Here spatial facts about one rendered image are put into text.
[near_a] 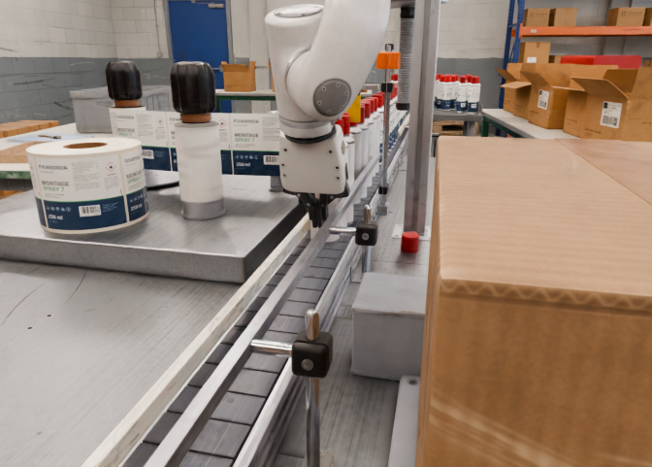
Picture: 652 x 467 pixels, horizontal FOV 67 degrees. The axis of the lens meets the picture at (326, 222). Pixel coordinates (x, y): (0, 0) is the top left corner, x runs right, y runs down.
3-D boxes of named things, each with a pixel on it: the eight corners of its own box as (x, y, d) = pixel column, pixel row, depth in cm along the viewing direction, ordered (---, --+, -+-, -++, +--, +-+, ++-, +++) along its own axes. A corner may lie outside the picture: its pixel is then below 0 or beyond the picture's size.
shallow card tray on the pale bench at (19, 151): (34, 148, 221) (32, 140, 220) (87, 148, 221) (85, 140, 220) (-16, 163, 189) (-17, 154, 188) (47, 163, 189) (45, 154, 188)
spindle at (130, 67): (130, 169, 136) (116, 60, 127) (159, 171, 134) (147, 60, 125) (110, 177, 128) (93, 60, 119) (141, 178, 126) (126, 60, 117)
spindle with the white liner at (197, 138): (194, 206, 106) (180, 61, 97) (232, 209, 104) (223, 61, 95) (173, 218, 98) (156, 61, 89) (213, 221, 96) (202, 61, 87)
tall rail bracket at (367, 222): (328, 304, 74) (328, 199, 69) (375, 310, 73) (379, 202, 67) (323, 315, 71) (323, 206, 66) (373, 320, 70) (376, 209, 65)
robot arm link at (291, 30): (348, 116, 66) (325, 91, 73) (343, 13, 58) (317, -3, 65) (289, 129, 64) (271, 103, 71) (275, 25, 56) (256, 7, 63)
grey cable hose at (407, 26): (396, 109, 111) (400, 8, 104) (411, 109, 110) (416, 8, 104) (394, 110, 108) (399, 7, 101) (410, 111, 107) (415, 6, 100)
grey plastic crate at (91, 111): (122, 120, 321) (117, 85, 314) (182, 120, 320) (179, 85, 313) (75, 133, 265) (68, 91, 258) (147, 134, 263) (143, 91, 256)
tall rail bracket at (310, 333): (258, 450, 47) (249, 293, 41) (333, 464, 45) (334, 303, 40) (245, 477, 44) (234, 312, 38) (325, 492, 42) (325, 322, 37)
